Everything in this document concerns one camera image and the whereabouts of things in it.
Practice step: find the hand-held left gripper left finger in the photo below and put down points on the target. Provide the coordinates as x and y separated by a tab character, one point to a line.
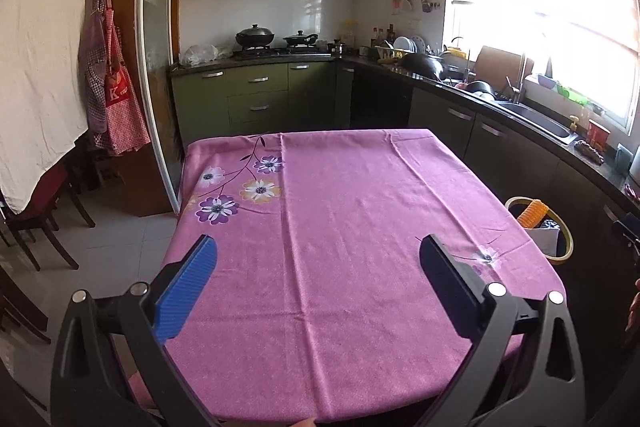
187	287

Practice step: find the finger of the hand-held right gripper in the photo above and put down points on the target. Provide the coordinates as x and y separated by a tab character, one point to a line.
631	232

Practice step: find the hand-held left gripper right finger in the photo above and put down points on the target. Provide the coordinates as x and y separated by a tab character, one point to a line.
445	267

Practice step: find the round yellow-rimmed trash bin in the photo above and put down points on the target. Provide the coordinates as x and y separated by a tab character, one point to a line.
567	237

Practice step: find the orange foam fruit net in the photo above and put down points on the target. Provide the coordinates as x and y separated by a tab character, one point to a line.
532	212

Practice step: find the white jug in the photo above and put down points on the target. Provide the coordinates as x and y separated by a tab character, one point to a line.
635	164

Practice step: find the teal cup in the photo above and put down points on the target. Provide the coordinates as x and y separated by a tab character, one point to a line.
624	157

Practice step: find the dark cloth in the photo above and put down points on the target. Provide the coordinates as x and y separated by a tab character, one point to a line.
590	152

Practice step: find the pink floral tablecloth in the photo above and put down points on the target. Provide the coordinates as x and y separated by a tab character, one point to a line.
350	232

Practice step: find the red paper cup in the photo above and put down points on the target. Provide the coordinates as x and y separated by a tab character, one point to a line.
598	136

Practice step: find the black countertop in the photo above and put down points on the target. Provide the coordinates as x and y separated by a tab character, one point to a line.
550	152

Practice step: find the dark lower cabinets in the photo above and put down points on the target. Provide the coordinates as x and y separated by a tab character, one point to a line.
490	147

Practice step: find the steel sink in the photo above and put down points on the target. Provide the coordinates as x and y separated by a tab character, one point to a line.
542	122

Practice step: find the green plastic items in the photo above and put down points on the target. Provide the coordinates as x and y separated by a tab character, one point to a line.
572	94

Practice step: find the dark wooden chair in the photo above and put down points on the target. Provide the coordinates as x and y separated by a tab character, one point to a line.
45	197

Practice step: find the purple bowl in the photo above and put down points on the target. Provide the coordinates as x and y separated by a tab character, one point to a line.
547	82

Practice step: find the black pot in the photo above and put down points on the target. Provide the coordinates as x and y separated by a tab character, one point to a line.
482	89

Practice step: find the red checked apron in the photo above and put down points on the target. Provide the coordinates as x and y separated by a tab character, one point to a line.
125	107

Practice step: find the steel sink faucet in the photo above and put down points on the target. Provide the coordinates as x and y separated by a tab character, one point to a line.
520	77

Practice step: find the green lower cabinets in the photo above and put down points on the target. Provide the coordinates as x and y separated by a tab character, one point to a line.
255	102

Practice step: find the black wok without lid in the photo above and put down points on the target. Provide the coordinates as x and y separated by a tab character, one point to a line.
425	64

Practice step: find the wooden cutting board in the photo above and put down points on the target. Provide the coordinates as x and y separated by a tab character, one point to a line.
492	64

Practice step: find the gooseneck faucet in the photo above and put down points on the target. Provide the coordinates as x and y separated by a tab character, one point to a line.
467	59

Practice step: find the dish rack with plates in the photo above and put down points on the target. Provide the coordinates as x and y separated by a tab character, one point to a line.
407	47

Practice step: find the purple checked apron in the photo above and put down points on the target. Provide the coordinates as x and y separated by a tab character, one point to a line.
95	77

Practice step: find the sliding glass door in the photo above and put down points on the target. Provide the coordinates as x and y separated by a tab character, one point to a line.
157	57

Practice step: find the plastic bags on counter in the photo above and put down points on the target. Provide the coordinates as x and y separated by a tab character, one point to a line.
202	55

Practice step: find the condiment bottles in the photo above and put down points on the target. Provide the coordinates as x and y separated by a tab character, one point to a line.
382	38

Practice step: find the small steel pot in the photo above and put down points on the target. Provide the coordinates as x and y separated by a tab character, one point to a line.
340	48

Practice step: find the gas stove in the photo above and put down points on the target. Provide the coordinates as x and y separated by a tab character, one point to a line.
280	53

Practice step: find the black lidded wok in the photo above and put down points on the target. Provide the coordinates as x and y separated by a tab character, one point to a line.
255	38

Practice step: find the black lidded pan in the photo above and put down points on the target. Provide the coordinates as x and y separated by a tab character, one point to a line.
300	39

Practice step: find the white hanging sheet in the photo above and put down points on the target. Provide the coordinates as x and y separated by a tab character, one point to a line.
45	57

